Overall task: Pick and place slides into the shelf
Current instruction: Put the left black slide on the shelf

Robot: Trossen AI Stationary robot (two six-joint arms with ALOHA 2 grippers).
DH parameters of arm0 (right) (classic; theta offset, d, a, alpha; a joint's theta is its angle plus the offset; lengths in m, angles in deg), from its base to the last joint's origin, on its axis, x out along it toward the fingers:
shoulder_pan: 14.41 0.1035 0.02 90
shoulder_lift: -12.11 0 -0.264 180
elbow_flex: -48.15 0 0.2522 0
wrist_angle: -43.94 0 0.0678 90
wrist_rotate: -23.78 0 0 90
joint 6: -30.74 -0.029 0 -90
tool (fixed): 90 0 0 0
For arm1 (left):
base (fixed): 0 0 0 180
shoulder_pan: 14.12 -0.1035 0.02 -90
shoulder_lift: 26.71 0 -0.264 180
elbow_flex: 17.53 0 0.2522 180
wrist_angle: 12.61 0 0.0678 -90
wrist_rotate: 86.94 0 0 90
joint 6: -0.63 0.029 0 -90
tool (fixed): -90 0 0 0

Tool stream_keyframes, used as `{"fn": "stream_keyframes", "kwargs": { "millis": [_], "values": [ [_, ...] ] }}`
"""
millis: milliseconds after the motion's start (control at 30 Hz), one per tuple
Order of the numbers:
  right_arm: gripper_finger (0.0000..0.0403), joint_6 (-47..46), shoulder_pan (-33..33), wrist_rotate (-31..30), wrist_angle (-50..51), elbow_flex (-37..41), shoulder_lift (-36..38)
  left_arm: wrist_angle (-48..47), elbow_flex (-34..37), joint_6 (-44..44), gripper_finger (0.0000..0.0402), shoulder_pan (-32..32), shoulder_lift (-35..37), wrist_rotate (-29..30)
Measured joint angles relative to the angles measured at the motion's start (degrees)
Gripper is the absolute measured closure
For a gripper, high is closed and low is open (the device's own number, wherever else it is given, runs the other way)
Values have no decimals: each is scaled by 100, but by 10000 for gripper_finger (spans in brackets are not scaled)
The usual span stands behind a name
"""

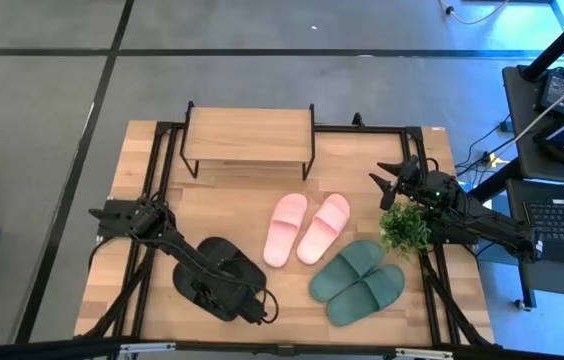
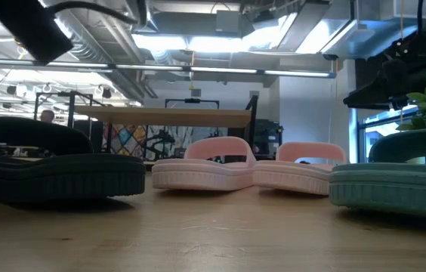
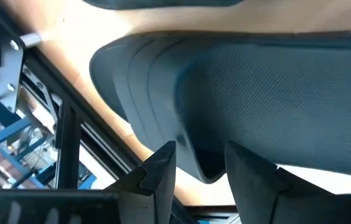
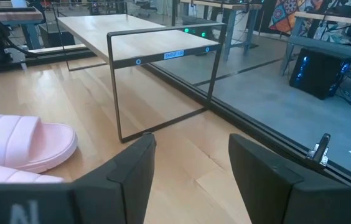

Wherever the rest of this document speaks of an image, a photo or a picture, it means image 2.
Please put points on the teal rubber slide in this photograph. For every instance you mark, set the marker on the teal rubber slide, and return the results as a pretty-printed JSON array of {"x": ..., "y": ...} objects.
[{"x": 386, "y": 189}]

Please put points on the silver ceiling air duct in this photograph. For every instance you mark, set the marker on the silver ceiling air duct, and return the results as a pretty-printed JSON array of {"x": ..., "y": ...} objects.
[{"x": 96, "y": 49}]

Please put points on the wooden shelf with black frame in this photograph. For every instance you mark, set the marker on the wooden shelf with black frame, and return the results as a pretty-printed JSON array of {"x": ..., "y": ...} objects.
[{"x": 160, "y": 117}]

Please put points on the large window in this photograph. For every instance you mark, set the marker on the large window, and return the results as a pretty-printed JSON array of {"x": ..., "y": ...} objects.
[{"x": 383, "y": 132}]

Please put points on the black rubber slide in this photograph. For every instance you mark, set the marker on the black rubber slide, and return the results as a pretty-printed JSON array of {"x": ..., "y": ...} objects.
[{"x": 65, "y": 177}]

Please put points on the person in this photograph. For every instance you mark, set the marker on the person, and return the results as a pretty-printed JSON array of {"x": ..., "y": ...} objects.
[{"x": 47, "y": 116}]

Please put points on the colourful wall mural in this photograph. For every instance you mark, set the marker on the colourful wall mural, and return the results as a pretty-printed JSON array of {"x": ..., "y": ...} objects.
[{"x": 130, "y": 140}]

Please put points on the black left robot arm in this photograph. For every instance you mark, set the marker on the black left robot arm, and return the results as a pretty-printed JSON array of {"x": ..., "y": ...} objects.
[{"x": 28, "y": 26}]

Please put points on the long ceiling light strip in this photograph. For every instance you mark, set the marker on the long ceiling light strip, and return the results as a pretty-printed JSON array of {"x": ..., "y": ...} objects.
[{"x": 220, "y": 70}]

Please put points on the black background cabinet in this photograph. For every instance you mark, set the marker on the black background cabinet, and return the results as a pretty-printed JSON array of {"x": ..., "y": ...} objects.
[{"x": 267, "y": 136}]

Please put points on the pink rubber slide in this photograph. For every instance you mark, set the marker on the pink rubber slide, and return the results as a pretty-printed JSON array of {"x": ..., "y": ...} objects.
[
  {"x": 292, "y": 177},
  {"x": 198, "y": 174}
]

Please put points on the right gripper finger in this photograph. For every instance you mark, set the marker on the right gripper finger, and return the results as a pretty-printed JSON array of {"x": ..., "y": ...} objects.
[{"x": 375, "y": 98}]

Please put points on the black background frame rig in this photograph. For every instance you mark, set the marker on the black background frame rig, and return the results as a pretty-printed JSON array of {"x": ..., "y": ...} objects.
[{"x": 192, "y": 101}]

